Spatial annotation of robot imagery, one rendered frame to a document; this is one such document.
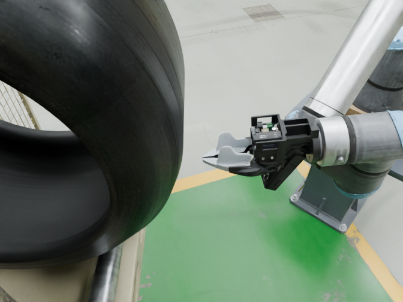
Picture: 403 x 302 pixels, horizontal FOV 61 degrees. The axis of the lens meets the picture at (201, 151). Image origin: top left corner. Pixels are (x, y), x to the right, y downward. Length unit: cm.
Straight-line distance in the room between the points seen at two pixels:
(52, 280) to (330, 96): 70
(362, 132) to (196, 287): 115
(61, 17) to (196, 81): 232
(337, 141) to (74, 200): 53
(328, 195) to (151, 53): 148
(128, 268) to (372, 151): 50
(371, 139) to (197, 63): 230
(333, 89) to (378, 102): 66
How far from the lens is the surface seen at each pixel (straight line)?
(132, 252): 73
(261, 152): 61
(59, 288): 80
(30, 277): 84
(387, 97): 143
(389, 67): 137
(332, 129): 63
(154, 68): 38
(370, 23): 81
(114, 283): 66
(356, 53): 79
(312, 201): 186
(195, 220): 177
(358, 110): 141
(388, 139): 66
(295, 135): 64
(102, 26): 35
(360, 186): 76
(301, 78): 277
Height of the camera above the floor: 150
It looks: 46 degrees down
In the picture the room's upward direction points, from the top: straight up
